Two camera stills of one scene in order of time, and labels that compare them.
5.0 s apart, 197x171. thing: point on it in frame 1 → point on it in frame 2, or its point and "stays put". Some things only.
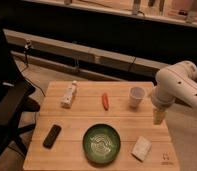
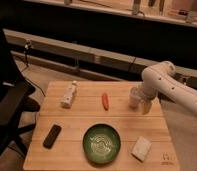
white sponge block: (141, 148) stays put
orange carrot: (105, 101) stays put
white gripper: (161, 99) → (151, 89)
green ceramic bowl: (101, 143) stays put
